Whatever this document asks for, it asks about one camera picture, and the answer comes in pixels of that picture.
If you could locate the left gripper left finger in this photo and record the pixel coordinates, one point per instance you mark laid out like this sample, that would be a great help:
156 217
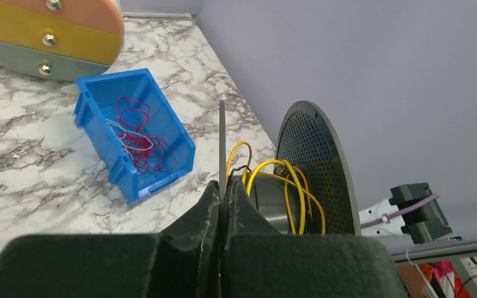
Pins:
180 261

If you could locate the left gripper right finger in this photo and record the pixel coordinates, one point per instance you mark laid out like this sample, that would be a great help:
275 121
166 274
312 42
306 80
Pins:
261 262

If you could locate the black cable spool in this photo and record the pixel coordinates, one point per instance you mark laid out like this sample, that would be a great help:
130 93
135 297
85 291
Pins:
306 188

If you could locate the blue plastic bin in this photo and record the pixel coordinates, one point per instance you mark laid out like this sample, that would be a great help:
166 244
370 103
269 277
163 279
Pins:
135 131

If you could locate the cream cylindrical drawer container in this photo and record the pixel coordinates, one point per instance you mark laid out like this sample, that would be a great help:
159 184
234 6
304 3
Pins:
60 40

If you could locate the aluminium frame rail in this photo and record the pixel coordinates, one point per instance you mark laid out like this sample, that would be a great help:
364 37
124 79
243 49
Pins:
462 255

